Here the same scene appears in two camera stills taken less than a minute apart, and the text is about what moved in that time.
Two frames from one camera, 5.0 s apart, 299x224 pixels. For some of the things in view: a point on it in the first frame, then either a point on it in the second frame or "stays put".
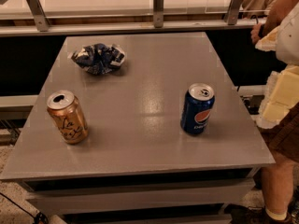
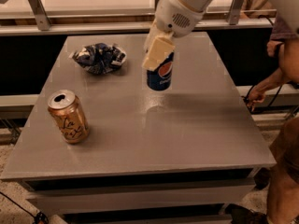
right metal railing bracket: [235, 4] stays put
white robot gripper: [289, 44] -> [177, 13]
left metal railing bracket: [36, 8] stays put
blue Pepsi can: [197, 107] -> [161, 77]
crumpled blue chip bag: [99, 59] stays put
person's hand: [255, 33] -> [255, 96]
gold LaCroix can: [65, 109] stays put
